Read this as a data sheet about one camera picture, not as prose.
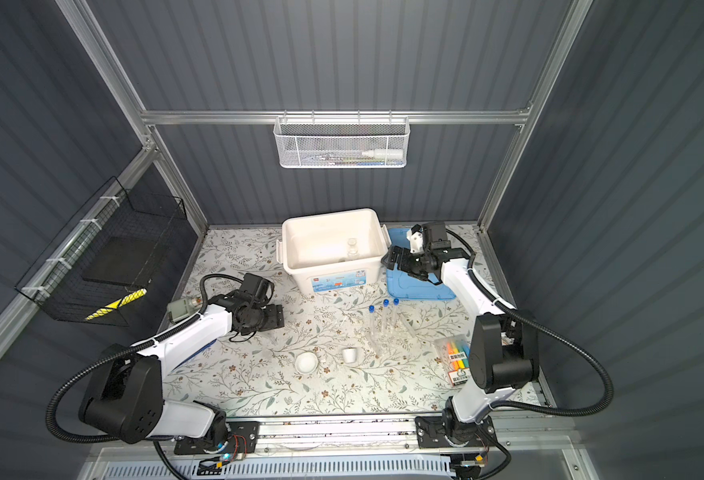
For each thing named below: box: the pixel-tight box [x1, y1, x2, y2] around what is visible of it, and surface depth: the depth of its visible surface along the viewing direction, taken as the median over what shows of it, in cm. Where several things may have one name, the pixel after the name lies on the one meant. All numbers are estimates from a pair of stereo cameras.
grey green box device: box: [167, 298, 191, 323], surface depth 93 cm
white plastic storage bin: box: [276, 208, 392, 295], surface depth 103 cm
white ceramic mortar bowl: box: [295, 352, 319, 373], surface depth 86 cm
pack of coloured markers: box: [434, 334, 471, 387], surface depth 86 cm
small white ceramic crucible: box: [343, 348, 357, 364], surface depth 86 cm
